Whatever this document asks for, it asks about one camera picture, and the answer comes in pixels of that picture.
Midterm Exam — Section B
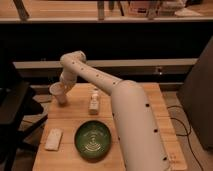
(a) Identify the green ceramic bowl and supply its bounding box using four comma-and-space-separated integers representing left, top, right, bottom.
74, 120, 112, 160

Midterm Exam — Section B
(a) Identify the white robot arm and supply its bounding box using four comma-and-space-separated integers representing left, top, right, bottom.
60, 51, 171, 171

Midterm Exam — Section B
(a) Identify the small white bottle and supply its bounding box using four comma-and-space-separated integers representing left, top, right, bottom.
89, 88, 100, 115

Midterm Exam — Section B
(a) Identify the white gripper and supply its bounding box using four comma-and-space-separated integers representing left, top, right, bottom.
60, 70, 77, 94

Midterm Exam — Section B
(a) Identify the black chair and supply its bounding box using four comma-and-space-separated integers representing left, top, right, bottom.
0, 62, 47, 171

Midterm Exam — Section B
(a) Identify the black cable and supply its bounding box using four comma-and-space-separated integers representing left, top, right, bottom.
166, 105, 204, 171

